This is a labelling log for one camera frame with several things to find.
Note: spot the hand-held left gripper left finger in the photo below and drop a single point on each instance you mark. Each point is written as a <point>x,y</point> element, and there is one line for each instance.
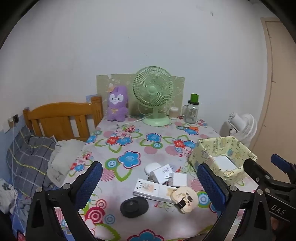
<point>89,183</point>

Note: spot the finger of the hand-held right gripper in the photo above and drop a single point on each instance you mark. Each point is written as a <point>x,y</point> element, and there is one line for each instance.
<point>278,160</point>
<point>254,169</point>

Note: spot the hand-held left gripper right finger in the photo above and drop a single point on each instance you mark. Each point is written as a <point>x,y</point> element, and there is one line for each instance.
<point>211,185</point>

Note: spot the white square adapter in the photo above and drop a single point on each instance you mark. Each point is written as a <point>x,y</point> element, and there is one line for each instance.
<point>179,179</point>

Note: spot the yellow printed storage box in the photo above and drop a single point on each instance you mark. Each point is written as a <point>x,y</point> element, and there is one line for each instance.
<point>208,148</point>

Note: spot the white charger adapter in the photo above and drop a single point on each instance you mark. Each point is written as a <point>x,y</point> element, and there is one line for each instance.
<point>161,173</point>

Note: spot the black round pad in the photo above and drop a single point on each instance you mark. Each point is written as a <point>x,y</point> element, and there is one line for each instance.
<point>134,207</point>

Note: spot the white power strip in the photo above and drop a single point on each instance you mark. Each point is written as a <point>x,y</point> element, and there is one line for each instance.
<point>148,188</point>

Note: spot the white round case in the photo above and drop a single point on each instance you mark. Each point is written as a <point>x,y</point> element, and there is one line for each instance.
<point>151,168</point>

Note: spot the beige cloth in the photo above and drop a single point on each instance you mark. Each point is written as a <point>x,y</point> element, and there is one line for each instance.
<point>64,153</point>

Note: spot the white standing fan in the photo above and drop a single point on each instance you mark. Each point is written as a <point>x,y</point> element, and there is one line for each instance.
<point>245,127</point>

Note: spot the floral tablecloth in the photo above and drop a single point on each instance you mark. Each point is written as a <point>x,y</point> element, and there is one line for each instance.
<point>129,143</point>

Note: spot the orange scissors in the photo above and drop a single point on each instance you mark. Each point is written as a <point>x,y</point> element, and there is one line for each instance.
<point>193,128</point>

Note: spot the grey plaid quilt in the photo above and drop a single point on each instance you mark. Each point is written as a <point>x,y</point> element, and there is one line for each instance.
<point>27,157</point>

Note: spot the beige door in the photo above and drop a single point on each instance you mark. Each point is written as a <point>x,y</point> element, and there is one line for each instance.
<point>282,92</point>

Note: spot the blue bed sheet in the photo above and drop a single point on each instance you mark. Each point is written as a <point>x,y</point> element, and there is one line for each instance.
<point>20,208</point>

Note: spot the glass jar with green lid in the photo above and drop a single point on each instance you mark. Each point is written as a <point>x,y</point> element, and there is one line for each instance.
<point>190,113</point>

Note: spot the purple plush toy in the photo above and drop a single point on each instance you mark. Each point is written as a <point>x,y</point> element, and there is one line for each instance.
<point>116,109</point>

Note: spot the clear cotton swab container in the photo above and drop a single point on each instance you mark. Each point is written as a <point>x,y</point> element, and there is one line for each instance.
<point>174,113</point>

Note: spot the white patterned cloth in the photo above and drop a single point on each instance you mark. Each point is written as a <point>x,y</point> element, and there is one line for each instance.
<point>7,194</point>

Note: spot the green desk fan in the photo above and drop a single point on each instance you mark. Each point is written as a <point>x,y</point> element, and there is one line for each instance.
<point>152,89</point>

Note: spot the blue wall sticker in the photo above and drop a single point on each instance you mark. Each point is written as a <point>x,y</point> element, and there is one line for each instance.
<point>90,97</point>

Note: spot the black wall socket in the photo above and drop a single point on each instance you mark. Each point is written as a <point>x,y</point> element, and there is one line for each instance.
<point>15,118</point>

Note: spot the green patterned wall board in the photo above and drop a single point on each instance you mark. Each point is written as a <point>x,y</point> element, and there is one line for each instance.
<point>104,83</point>

